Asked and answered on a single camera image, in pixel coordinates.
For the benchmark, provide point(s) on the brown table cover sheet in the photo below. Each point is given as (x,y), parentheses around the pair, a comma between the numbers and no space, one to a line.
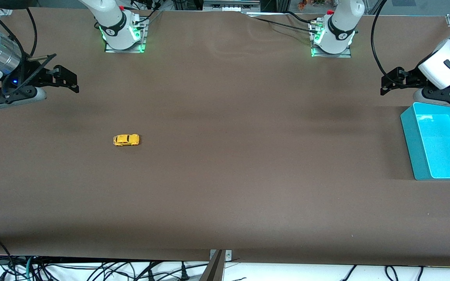
(225,175)

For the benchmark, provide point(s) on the dark brown pole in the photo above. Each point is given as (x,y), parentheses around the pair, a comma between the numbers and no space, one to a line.
(214,271)

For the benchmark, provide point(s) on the yellow beetle toy car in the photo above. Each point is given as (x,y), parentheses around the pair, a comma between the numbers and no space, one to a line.
(126,139)

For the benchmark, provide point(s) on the grey power strip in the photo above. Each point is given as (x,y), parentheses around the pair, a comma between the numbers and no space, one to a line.
(229,6)

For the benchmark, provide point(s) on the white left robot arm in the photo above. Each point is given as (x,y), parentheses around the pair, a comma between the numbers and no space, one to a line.
(342,23)

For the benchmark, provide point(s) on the small orange object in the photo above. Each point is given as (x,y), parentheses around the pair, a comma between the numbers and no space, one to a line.
(302,4)

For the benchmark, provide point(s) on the small metal bracket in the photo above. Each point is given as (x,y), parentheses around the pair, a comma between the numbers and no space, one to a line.
(228,255)

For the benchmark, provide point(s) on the aluminium post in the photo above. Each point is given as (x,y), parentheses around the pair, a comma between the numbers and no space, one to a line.
(283,5)

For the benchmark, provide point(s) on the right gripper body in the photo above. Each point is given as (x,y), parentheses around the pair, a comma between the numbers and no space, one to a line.
(33,76)

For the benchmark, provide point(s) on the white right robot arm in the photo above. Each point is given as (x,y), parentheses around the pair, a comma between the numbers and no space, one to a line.
(115,23)

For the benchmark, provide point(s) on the teal plastic bin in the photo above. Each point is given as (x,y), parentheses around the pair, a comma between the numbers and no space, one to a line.
(443,148)

